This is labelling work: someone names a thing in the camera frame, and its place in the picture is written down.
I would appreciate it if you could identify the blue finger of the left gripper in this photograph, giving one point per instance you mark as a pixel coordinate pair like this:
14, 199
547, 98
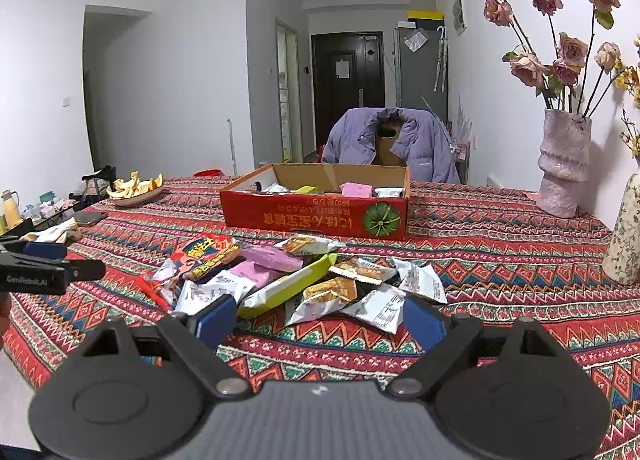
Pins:
47, 250

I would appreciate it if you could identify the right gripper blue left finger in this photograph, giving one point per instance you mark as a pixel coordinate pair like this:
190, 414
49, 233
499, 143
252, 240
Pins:
213, 323

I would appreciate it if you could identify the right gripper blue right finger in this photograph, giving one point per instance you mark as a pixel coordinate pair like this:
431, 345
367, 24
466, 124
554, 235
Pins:
425, 323

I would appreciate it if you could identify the green white snack bar pack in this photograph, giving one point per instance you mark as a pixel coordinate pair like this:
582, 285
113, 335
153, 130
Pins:
281, 290

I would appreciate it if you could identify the red anime snack bag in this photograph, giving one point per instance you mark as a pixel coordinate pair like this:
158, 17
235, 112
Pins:
197, 260

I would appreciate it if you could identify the red cardboard fruit box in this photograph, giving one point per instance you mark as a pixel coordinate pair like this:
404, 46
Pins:
306, 197

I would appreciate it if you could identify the pink snack packet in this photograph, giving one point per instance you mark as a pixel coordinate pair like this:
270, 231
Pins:
356, 190

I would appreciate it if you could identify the person left hand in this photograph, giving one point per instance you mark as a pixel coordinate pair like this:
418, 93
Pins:
5, 308

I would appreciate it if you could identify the cream cloth gloves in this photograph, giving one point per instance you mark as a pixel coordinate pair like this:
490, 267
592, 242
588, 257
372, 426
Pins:
67, 232

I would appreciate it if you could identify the white snack packet centre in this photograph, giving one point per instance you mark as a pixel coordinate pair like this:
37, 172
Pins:
195, 297

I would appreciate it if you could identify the white snack packet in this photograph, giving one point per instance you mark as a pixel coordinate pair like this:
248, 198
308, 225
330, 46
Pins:
381, 308
195, 297

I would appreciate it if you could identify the white snack packet right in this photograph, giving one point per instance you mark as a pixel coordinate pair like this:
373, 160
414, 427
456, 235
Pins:
381, 308

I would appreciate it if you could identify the yellow thermos bottle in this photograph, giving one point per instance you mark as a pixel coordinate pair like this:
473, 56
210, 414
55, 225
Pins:
11, 208

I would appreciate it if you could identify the plate of orange peels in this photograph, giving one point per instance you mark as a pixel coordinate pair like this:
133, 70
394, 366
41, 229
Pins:
135, 192

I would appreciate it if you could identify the patterned red tablecloth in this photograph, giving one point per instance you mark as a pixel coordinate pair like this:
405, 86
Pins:
498, 256

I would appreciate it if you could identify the white packet in box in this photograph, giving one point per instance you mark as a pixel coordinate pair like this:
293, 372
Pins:
389, 192

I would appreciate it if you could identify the red bucket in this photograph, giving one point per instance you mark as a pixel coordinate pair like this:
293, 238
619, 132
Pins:
210, 172

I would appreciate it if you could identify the purple puffer jacket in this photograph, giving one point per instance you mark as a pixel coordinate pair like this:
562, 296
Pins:
417, 138

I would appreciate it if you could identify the brown chair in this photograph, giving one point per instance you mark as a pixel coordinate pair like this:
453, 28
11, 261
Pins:
387, 133

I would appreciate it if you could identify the floral white tall vase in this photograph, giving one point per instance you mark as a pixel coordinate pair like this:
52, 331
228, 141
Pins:
621, 260

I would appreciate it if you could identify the pink ceramic vase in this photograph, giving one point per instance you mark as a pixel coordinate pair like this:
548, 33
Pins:
564, 161

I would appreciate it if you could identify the black entrance door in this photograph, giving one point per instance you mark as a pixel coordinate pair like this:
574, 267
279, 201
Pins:
348, 73

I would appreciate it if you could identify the grey refrigerator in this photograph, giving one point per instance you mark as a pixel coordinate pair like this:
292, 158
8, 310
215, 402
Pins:
420, 69

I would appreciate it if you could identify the dried pink roses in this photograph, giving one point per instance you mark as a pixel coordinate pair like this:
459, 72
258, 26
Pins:
576, 79

